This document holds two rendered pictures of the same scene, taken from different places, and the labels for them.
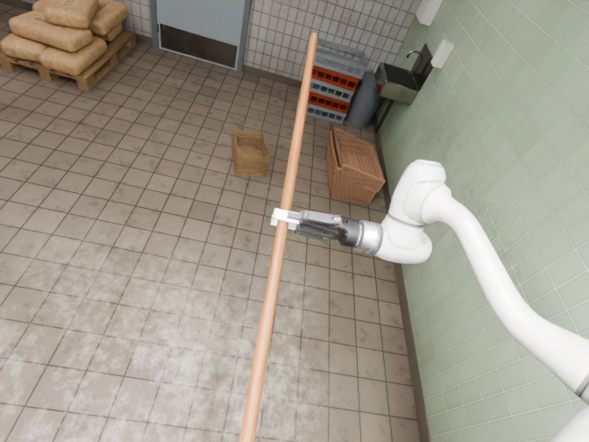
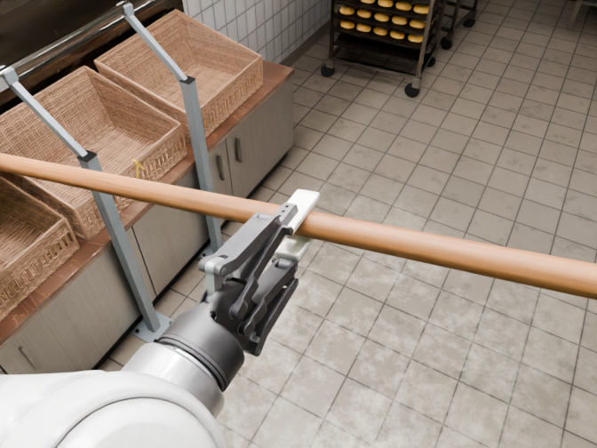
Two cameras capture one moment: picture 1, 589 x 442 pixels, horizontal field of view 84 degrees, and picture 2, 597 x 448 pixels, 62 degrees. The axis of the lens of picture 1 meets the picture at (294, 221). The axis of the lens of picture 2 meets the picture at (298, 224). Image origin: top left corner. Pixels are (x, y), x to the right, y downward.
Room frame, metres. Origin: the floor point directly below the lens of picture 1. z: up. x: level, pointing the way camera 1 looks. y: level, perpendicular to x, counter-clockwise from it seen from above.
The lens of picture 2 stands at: (0.84, -0.27, 1.89)
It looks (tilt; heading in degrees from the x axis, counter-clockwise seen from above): 47 degrees down; 131
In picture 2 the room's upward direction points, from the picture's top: straight up
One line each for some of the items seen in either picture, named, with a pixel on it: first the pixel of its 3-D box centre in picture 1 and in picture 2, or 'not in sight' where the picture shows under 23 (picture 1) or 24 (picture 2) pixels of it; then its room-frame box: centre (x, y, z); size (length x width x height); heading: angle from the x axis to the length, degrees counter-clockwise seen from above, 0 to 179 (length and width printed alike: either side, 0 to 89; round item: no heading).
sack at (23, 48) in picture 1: (36, 40); not in sight; (2.73, 3.04, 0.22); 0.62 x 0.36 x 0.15; 17
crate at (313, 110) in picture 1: (321, 104); not in sight; (3.91, 0.22, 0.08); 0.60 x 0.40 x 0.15; 104
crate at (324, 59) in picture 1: (338, 57); not in sight; (3.90, 0.22, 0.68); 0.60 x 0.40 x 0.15; 102
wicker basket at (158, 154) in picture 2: not in sight; (86, 146); (-0.74, 0.35, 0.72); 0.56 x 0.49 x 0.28; 101
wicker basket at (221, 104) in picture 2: not in sight; (185, 73); (-0.86, 0.94, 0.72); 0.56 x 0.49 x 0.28; 103
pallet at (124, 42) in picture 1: (76, 49); not in sight; (3.06, 2.91, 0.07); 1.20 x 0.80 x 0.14; 12
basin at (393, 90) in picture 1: (390, 93); not in sight; (3.50, -0.44, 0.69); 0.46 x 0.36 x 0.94; 12
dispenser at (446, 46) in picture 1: (442, 53); not in sight; (3.18, -0.65, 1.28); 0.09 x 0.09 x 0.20; 12
